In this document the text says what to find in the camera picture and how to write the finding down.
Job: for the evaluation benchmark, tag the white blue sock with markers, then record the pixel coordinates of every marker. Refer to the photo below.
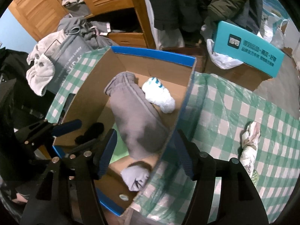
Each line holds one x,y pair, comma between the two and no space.
157,94

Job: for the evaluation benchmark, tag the blue cardboard box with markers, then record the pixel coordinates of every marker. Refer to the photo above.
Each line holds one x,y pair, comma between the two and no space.
105,86

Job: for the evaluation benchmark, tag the black hanging jacket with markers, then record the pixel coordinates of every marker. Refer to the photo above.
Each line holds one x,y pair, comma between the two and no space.
187,15

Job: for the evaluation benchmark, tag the green sparkly scrub cloth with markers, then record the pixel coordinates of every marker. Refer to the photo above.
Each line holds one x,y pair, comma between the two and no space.
255,177

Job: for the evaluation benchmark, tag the wooden louvered wardrobe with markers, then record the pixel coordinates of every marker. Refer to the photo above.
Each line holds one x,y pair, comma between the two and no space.
128,22

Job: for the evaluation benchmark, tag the black sock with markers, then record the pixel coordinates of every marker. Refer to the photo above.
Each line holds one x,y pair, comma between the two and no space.
93,132

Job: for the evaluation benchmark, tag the person left hand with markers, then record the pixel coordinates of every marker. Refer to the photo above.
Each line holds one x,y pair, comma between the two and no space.
19,199

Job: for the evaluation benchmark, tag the teal shoe box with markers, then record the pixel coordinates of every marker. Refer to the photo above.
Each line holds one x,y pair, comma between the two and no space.
247,47

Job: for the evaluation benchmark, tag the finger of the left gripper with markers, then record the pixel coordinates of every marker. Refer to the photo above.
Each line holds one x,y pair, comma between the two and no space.
83,147
43,130

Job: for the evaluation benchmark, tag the dark blue hanging coat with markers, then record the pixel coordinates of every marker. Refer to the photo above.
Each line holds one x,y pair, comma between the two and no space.
250,15

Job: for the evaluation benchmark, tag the grey fleece slipper sock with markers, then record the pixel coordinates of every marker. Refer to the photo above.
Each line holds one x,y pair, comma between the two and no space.
138,122

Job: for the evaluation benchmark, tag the blue white plastic bag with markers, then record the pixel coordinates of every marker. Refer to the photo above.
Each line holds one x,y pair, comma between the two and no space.
274,17

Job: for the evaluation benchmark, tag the light pink towel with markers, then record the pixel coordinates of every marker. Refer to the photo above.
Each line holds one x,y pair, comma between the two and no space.
42,68

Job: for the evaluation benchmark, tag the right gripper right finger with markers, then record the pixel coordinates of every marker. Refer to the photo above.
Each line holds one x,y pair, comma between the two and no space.
189,156

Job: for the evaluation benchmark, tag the grey clothes pile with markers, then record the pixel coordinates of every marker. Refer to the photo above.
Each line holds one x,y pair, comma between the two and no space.
93,32

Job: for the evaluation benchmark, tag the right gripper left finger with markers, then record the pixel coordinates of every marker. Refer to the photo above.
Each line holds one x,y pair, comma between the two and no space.
103,153

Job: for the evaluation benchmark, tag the grey tote bag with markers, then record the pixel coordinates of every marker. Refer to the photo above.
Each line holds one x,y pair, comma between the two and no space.
64,56

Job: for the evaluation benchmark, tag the white patterned knotted cloth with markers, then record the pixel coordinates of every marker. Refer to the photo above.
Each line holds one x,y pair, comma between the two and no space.
249,144

